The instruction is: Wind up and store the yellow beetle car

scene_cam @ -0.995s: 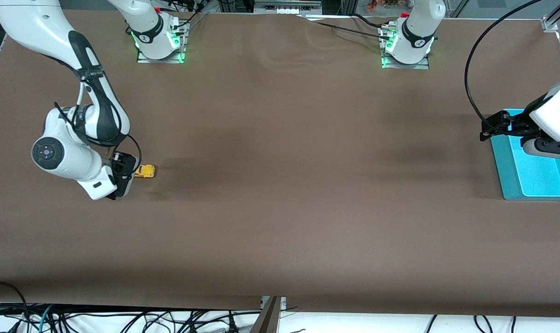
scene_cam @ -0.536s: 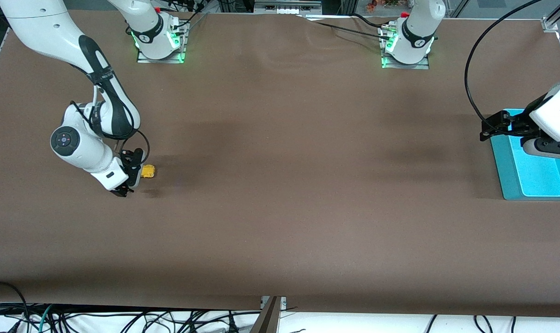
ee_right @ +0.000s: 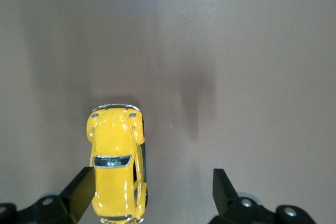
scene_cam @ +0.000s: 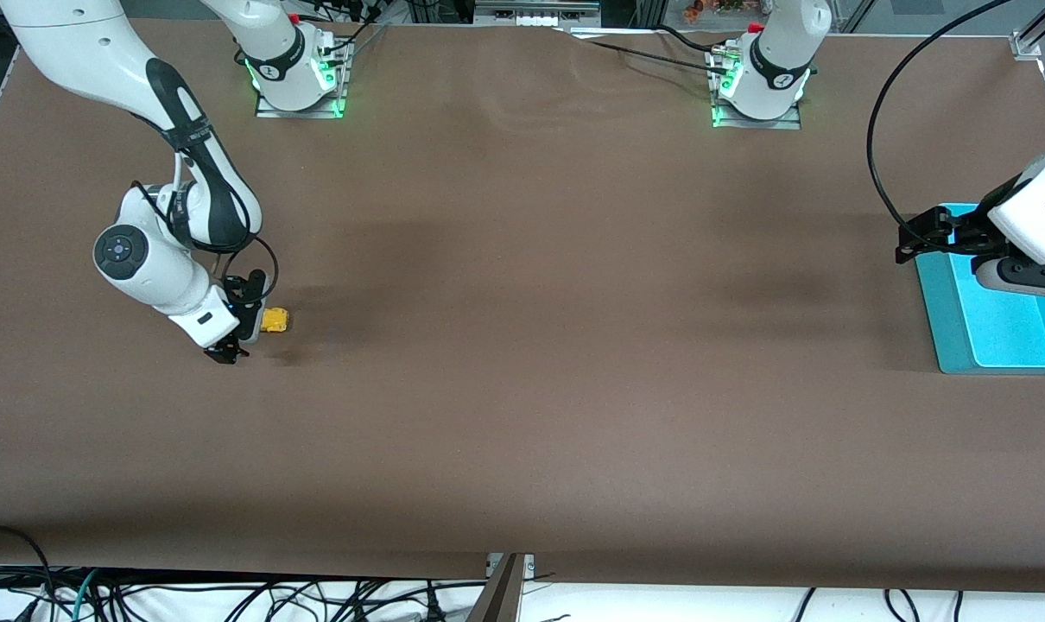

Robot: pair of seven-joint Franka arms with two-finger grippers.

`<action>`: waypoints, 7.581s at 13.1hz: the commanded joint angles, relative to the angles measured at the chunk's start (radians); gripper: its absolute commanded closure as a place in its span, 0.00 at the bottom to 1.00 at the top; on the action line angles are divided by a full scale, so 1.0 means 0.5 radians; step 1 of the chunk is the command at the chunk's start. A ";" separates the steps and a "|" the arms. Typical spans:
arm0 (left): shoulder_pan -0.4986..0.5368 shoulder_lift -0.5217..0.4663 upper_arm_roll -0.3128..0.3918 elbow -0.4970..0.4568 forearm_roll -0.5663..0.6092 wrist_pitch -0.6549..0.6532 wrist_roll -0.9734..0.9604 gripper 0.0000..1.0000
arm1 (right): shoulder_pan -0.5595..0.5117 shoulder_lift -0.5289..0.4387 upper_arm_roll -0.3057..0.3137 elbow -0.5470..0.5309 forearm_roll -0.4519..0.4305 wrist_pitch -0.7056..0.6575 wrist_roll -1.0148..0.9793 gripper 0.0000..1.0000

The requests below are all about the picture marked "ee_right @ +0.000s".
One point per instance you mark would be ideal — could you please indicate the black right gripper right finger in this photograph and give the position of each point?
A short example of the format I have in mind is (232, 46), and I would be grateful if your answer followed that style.
(236, 211)

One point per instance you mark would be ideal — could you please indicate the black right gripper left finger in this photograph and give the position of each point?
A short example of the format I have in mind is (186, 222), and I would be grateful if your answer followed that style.
(65, 208)

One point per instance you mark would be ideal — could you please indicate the yellow beetle toy car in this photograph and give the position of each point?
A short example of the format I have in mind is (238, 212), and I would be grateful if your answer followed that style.
(113, 182)

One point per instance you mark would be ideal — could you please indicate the brown table cover mat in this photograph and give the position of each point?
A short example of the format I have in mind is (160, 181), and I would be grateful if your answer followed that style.
(236, 51)

